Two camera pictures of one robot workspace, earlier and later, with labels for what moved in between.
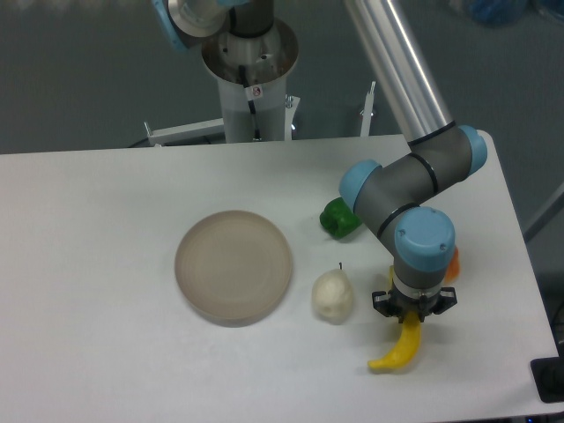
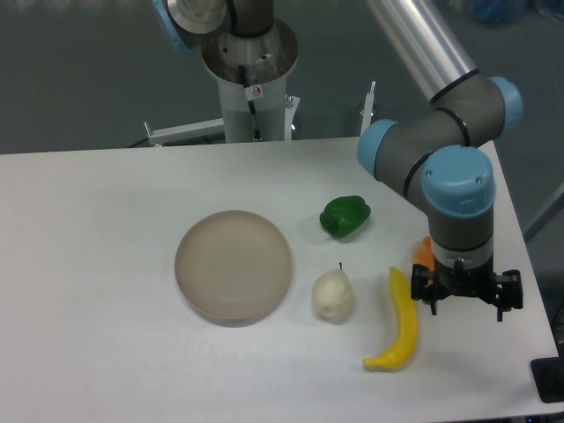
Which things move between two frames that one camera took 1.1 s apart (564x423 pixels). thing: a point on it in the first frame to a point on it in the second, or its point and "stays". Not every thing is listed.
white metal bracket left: (186, 132) stays
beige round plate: (233, 268) stays
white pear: (332, 295) stays
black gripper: (394, 305) to (470, 271)
